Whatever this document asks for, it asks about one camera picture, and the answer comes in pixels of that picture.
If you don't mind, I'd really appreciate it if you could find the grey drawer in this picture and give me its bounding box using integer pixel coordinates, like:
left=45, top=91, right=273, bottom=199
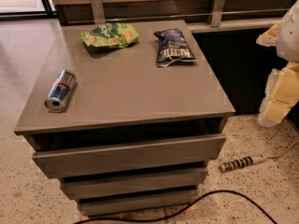
left=78, top=189, right=198, bottom=217
left=32, top=133, right=225, bottom=178
left=61, top=167, right=207, bottom=200

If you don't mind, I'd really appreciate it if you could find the top grey drawer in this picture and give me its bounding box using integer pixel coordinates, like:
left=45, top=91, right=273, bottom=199
left=32, top=133, right=225, bottom=178

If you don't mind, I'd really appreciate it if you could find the grey drawer cabinet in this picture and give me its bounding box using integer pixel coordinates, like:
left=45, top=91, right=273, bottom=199
left=15, top=21, right=234, bottom=204

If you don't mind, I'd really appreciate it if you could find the white power strip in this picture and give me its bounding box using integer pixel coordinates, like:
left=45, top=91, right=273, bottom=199
left=219, top=141, right=299, bottom=173

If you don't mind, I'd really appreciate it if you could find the wooden counter shelf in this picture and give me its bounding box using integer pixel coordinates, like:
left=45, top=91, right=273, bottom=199
left=52, top=0, right=296, bottom=33

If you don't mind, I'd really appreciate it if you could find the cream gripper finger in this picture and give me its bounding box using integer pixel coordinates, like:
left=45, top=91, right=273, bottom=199
left=257, top=63, right=299, bottom=127
left=256, top=22, right=280, bottom=47

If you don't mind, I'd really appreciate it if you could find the black floor cable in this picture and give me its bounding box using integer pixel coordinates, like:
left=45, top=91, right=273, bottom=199
left=73, top=189, right=278, bottom=224

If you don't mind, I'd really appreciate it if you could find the redbull can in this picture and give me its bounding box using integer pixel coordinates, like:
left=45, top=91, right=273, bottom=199
left=44, top=70, right=76, bottom=112

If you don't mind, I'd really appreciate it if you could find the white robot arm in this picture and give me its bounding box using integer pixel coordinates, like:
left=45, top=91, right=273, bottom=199
left=256, top=0, right=299, bottom=127

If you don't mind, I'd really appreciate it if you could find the dark blue chip bag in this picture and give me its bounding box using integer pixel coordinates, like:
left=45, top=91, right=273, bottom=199
left=154, top=28, right=196, bottom=67

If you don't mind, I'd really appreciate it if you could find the left metal bracket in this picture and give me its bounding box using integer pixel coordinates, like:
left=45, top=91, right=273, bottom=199
left=90, top=0, right=106, bottom=24

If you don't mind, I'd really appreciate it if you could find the bottom grey drawer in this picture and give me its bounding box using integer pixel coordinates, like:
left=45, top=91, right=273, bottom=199
left=78, top=189, right=198, bottom=217

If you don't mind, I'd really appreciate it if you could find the right metal bracket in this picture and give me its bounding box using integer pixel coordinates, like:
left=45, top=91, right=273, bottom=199
left=208, top=0, right=226, bottom=27

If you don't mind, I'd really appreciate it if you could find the middle grey drawer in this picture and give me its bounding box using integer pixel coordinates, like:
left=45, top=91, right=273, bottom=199
left=61, top=167, right=207, bottom=200

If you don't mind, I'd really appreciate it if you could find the green rice chip bag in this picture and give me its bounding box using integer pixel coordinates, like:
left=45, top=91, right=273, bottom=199
left=80, top=22, right=139, bottom=49

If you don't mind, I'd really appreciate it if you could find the metal bracket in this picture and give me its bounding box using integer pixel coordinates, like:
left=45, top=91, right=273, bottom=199
left=208, top=0, right=226, bottom=27
left=90, top=0, right=106, bottom=24

